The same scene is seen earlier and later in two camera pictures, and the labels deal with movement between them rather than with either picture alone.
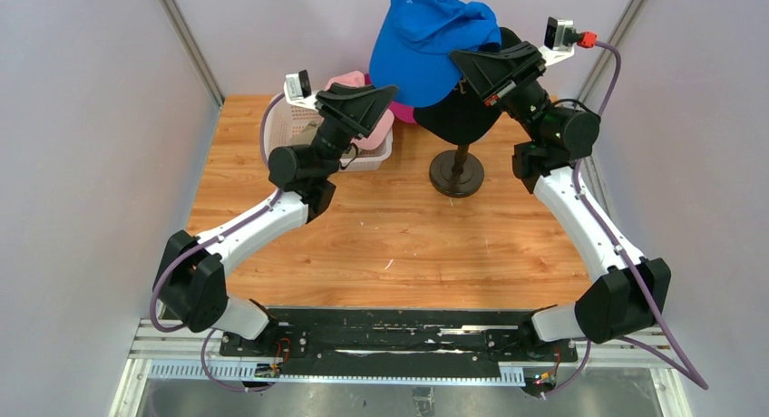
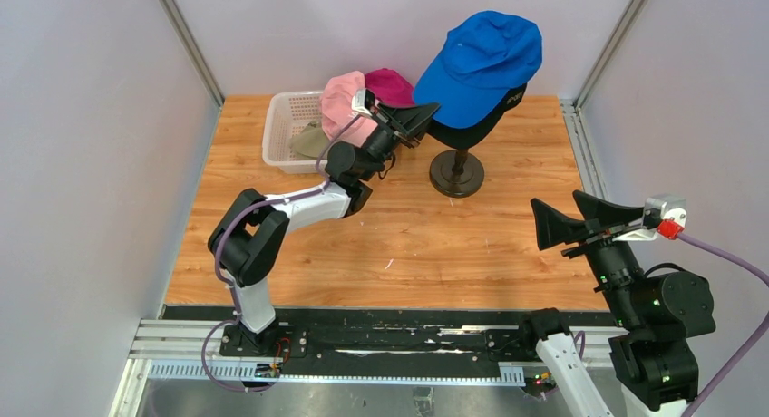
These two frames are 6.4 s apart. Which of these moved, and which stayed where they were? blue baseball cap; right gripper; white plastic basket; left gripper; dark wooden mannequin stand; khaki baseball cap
Moved: right gripper; left gripper; blue baseball cap
Stayed: white plastic basket; khaki baseball cap; dark wooden mannequin stand
